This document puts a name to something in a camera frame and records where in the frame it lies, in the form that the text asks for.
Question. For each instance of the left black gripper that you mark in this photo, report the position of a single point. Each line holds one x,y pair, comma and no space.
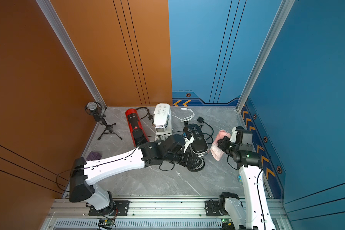
185,163

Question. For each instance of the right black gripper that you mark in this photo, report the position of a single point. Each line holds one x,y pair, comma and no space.
222,143

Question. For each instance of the black coffee machine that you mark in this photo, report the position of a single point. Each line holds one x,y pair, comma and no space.
198,147

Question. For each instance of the white coffee machine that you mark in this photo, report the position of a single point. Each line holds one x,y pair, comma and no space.
162,121

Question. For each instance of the red Nespresso coffee machine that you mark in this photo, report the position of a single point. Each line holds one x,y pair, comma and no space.
135,127

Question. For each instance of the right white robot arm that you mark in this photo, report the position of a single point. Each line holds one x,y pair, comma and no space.
256,215

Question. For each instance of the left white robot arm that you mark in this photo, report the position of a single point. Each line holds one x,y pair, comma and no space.
79,190

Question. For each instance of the purple block toy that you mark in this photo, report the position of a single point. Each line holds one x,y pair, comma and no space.
94,156

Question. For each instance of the black microphone on tripod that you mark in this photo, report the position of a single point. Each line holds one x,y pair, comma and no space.
95,110

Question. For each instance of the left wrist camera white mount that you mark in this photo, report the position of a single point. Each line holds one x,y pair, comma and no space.
187,143

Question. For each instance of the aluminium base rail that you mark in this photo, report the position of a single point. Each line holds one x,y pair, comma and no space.
140,207

